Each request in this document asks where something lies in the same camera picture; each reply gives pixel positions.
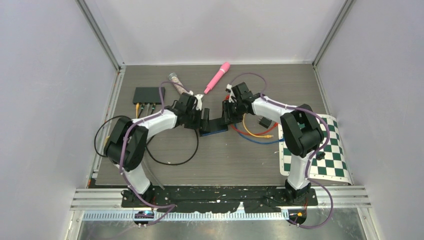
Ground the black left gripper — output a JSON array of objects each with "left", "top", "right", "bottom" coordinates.
[{"left": 185, "top": 107, "right": 211, "bottom": 132}]

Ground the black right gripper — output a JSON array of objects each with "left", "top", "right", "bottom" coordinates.
[{"left": 219, "top": 100, "right": 244, "bottom": 126}]

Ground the small black TP-Link switch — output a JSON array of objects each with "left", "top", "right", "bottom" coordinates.
[{"left": 198, "top": 118, "right": 229, "bottom": 137}]

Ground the red ethernet cable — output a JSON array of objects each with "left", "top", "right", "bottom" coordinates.
[{"left": 225, "top": 95, "right": 279, "bottom": 137}]

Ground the blue ethernet cable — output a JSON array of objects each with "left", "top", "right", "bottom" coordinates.
[{"left": 233, "top": 124, "right": 286, "bottom": 146}]

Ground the black power adapter with cord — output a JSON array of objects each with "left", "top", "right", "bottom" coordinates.
[{"left": 259, "top": 117, "right": 273, "bottom": 129}]

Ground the yellow ethernet cable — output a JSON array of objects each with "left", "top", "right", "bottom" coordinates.
[{"left": 242, "top": 113, "right": 275, "bottom": 139}]

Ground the black cable teal boot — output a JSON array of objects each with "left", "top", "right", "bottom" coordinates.
[
  {"left": 137, "top": 103, "right": 146, "bottom": 118},
  {"left": 94, "top": 103, "right": 200, "bottom": 167}
]

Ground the dark grey network switch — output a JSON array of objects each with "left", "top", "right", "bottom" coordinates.
[{"left": 132, "top": 87, "right": 166, "bottom": 105}]

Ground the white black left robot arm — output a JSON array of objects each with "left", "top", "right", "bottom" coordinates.
[{"left": 103, "top": 92, "right": 204, "bottom": 207}]

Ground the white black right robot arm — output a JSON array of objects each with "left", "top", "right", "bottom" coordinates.
[{"left": 222, "top": 82, "right": 324, "bottom": 205}]

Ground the pink marker pen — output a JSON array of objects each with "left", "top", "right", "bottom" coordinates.
[{"left": 203, "top": 62, "right": 231, "bottom": 95}]

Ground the glitter tube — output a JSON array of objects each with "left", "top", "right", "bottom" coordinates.
[{"left": 168, "top": 72, "right": 190, "bottom": 95}]

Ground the black chess piece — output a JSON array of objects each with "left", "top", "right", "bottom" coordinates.
[{"left": 316, "top": 152, "right": 326, "bottom": 160}]

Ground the green white checkerboard mat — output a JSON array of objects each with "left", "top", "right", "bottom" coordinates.
[{"left": 278, "top": 114, "right": 352, "bottom": 185}]

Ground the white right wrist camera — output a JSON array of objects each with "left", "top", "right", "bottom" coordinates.
[{"left": 225, "top": 84, "right": 237, "bottom": 103}]

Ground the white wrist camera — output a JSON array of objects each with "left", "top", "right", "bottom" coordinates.
[
  {"left": 225, "top": 84, "right": 237, "bottom": 103},
  {"left": 194, "top": 94, "right": 204, "bottom": 111}
]

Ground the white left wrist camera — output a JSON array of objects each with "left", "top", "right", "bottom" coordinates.
[{"left": 194, "top": 94, "right": 204, "bottom": 111}]

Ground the yellow cable in grey switch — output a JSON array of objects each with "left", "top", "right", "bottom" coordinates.
[{"left": 104, "top": 102, "right": 141, "bottom": 147}]

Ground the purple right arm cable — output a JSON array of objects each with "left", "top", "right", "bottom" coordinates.
[{"left": 228, "top": 72, "right": 335, "bottom": 231}]

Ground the aluminium front rail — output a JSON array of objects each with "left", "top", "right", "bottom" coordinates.
[{"left": 70, "top": 186, "right": 372, "bottom": 212}]

